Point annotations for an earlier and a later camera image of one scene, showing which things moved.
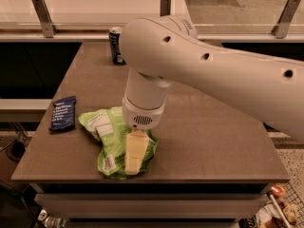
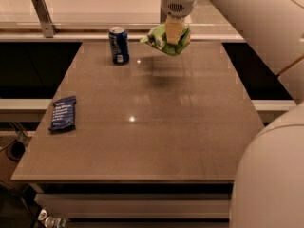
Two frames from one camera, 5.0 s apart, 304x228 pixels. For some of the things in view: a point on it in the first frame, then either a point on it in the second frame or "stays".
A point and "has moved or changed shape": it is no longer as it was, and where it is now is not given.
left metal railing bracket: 44,15 stays
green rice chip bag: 107,125 has moved or changed shape
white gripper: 142,115 to 178,4
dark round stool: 15,150 stays
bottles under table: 51,221 stays
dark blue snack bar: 64,114 stays
